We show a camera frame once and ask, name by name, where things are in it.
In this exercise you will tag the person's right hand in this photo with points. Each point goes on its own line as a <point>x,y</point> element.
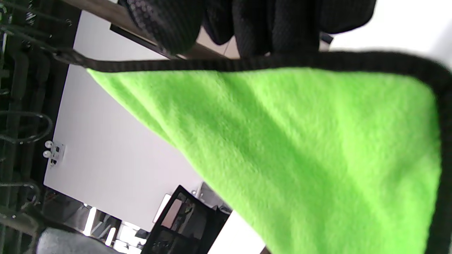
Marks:
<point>275,24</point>

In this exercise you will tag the black shelving unit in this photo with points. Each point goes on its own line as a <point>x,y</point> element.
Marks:
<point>183,225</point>

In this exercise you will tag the green grey hand towel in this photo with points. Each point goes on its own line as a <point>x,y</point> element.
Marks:
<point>300,158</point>

